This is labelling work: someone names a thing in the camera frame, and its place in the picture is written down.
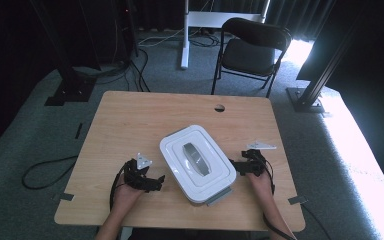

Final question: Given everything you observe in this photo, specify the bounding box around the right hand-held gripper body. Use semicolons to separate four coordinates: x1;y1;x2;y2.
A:
241;141;277;177

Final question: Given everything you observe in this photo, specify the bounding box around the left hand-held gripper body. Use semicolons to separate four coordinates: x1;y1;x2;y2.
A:
123;152;155;192

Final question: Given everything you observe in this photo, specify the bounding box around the white lidded storage box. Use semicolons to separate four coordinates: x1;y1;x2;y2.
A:
159;124;238;207

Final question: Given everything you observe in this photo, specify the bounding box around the person's left hand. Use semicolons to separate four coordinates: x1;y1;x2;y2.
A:
112;181;145;215

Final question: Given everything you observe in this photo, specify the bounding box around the person's right hand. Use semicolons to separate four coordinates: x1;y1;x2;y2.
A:
246;170;276;202

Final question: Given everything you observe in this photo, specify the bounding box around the black metal stand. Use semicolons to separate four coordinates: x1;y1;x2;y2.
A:
29;0;98;107
285;0;372;114

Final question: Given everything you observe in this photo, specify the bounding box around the black folding chair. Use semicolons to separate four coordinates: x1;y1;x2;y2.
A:
210;17;293;99

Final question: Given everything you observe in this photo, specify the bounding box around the dark equipment rack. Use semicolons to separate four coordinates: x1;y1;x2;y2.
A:
76;0;140;70

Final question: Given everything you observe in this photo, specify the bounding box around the right hand-held gripper cable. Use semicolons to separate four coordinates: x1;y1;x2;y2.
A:
261;156;298;240

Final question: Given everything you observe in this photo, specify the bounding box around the hand-held gripper cable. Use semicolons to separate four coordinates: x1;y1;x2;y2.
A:
108;161;129;212
261;156;298;240

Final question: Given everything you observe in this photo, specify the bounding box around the left hand-held gripper cable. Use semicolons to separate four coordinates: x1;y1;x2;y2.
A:
108;161;129;212

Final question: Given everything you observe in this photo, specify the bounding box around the black looped floor cable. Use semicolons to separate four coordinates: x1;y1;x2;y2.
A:
21;154;80;191

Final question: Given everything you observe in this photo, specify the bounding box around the bundle of black floor cables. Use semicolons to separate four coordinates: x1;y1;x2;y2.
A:
73;48;152;93

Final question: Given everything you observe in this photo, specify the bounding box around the white floor cable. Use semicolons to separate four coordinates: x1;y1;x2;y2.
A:
137;27;185;48

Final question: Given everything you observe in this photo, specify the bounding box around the white desk frame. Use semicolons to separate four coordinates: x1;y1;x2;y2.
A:
179;0;272;70

